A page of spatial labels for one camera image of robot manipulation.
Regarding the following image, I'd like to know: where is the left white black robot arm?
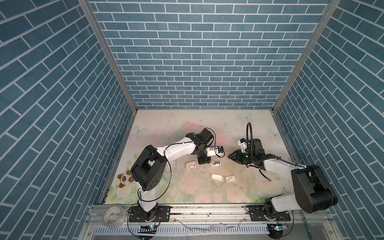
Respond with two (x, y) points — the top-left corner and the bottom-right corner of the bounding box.
(131, 128), (225, 214)

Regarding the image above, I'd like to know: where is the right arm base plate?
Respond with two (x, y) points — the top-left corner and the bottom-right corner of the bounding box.
(244, 205), (291, 222)

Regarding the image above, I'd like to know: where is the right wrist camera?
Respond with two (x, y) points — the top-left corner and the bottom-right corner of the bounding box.
(237, 138), (248, 153)

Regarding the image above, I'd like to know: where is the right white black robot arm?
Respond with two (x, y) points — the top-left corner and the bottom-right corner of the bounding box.
(229, 122), (338, 221)

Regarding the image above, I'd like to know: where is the clear tape roll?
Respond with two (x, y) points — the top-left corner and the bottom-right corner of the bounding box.
(102, 205), (126, 229)

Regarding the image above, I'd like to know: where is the aluminium front rail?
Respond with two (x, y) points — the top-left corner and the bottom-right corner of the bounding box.
(85, 202), (334, 226)

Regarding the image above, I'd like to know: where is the brown white mushroom toy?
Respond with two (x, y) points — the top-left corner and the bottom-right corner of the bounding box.
(117, 171), (134, 188)

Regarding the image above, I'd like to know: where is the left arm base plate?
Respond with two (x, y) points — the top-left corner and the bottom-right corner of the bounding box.
(128, 205), (172, 223)

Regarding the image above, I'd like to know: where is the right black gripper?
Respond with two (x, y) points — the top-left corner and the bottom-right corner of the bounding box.
(227, 149), (256, 165)

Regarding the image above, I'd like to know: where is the white staple box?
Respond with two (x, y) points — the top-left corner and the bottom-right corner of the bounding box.
(225, 175), (237, 183)

